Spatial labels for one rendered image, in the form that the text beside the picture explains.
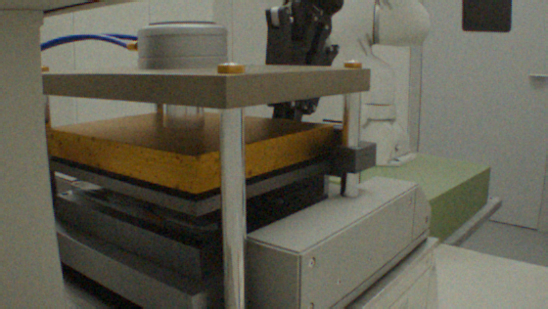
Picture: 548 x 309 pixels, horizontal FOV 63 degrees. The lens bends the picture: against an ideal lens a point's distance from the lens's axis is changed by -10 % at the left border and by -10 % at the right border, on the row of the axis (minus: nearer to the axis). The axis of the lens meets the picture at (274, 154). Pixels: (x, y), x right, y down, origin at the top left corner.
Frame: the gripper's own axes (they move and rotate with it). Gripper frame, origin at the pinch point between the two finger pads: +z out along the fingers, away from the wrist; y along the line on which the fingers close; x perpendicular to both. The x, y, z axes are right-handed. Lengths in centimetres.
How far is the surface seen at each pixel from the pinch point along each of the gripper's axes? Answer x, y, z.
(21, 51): -4.7, -33.1, 1.1
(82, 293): 1.8, -20.7, 17.6
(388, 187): -14.2, -1.5, 3.2
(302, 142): -10.1, -11.1, 1.4
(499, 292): -20.5, 39.7, 15.0
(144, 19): 191, 111, -71
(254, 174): -10.1, -16.4, 4.8
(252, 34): 226, 242, -113
